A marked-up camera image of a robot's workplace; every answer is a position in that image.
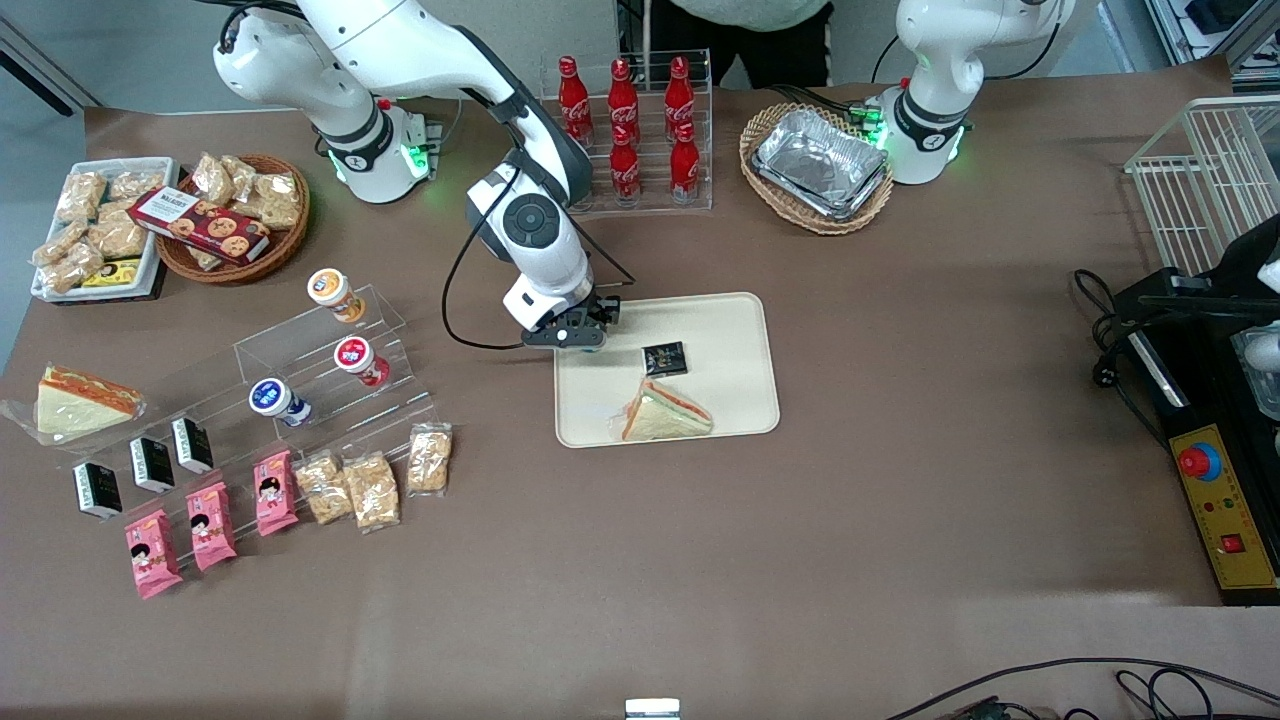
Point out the red lid gum jar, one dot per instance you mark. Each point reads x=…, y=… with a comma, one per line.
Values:
x=358, y=360

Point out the aluminium frame equipment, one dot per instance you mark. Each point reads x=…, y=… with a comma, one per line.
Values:
x=1210, y=20

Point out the white rectangular snack tray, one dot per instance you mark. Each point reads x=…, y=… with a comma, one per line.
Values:
x=150, y=170

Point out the clear acrylic step shelf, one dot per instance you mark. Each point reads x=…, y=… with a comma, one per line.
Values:
x=290, y=335

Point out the yellow snack packet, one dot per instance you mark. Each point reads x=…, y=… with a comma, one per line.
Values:
x=118, y=272

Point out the black chocolate box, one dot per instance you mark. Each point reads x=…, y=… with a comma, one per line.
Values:
x=192, y=445
x=152, y=465
x=97, y=490

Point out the pink snack packet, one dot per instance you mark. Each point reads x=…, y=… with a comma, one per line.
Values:
x=274, y=492
x=152, y=555
x=211, y=527

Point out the small silver metal bracket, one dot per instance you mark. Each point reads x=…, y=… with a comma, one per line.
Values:
x=652, y=709

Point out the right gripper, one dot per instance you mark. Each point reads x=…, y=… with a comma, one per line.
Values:
x=601, y=309

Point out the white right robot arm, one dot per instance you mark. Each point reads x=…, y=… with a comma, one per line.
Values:
x=400, y=40

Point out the clear acrylic bottle rack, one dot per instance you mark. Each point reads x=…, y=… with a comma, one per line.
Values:
x=655, y=205

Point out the person in grey sweater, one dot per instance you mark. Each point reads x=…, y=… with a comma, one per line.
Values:
x=745, y=40

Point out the black diagonal metal bar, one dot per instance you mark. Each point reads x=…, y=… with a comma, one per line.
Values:
x=45, y=75

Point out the stacked aluminium foil trays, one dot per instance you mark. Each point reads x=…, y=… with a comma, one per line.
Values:
x=820, y=165

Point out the red emergency stop button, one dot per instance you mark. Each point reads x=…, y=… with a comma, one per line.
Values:
x=1198, y=461

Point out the wrapped triangle sandwich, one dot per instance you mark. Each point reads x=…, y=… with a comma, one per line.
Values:
x=665, y=415
x=75, y=405

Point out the rice cracker pack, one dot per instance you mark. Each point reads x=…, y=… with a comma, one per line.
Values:
x=72, y=272
x=118, y=235
x=213, y=180
x=278, y=200
x=242, y=175
x=430, y=460
x=371, y=492
x=322, y=488
x=58, y=243
x=135, y=185
x=80, y=197

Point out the small black chocolate packet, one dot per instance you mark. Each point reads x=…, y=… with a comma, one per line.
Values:
x=665, y=358

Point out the beige plastic tray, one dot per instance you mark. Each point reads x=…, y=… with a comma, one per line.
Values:
x=720, y=340

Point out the red cookie box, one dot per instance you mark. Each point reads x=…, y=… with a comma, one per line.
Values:
x=200, y=225

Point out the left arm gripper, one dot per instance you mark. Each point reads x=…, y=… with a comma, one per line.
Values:
x=1241, y=267

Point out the wicker basket with snacks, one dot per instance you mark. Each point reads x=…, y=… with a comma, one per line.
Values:
x=285, y=245

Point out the blue lid gum jar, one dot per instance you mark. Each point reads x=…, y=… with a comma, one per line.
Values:
x=275, y=400

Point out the black control box yellow panel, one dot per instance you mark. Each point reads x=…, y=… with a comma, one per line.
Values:
x=1200, y=400

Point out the orange lid gum jar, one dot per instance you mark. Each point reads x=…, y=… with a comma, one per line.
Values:
x=333, y=292

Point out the wicker basket with foil trays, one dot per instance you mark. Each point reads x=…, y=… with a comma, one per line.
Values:
x=790, y=215

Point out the red cola bottle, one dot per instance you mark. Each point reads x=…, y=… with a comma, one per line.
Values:
x=685, y=165
x=679, y=92
x=625, y=170
x=571, y=95
x=622, y=95

